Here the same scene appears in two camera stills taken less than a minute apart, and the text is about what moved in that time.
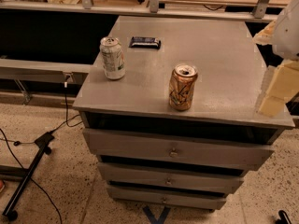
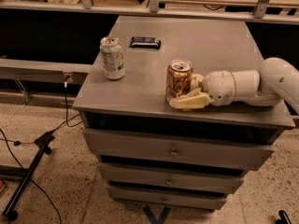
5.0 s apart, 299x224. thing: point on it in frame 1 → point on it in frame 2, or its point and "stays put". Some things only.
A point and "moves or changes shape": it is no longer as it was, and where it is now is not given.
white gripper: (287, 32) → (219, 87)
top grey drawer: (180, 149) stays put
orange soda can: (181, 85) moves or changes shape
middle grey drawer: (136, 174) stays put
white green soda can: (113, 58) stays put
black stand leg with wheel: (42, 142) stays put
